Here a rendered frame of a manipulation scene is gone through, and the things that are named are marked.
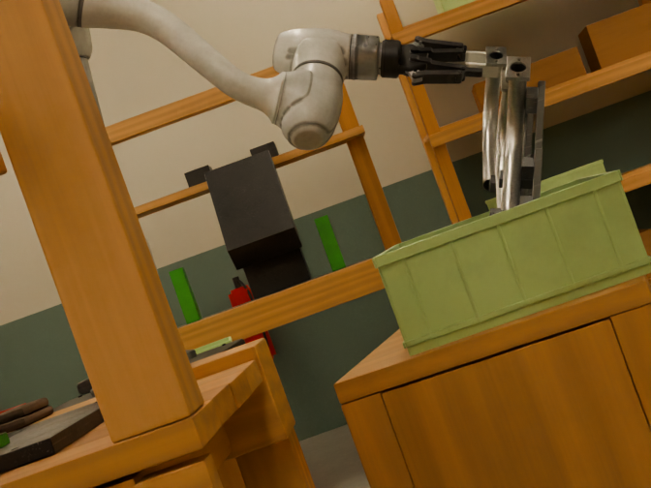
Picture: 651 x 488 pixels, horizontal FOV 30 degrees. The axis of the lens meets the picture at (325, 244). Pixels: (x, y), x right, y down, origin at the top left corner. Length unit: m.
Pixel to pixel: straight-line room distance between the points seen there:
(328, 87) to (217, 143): 4.99
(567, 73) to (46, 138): 5.69
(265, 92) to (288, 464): 0.75
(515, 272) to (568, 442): 0.28
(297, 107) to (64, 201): 1.02
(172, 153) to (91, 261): 6.02
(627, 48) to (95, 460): 5.89
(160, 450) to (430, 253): 0.79
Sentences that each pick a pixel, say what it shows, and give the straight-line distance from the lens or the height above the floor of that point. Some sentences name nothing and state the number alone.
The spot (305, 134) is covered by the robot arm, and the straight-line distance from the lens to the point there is 2.26.
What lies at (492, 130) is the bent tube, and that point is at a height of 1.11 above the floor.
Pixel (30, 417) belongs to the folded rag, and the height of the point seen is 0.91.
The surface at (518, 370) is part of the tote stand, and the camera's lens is 1.93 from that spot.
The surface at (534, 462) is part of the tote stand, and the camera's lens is 1.96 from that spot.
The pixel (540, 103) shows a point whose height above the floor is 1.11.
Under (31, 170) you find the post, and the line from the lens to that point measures 1.31.
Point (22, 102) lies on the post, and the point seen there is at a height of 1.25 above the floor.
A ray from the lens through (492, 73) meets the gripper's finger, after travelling 2.42.
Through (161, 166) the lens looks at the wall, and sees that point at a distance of 7.31.
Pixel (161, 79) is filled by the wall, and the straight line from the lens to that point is 7.36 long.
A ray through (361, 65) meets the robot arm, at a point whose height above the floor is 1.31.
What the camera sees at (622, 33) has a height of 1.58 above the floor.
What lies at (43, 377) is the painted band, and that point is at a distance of 7.46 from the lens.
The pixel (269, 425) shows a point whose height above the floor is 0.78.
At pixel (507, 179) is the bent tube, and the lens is 2.05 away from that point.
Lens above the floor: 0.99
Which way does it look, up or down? level
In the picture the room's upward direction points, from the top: 20 degrees counter-clockwise
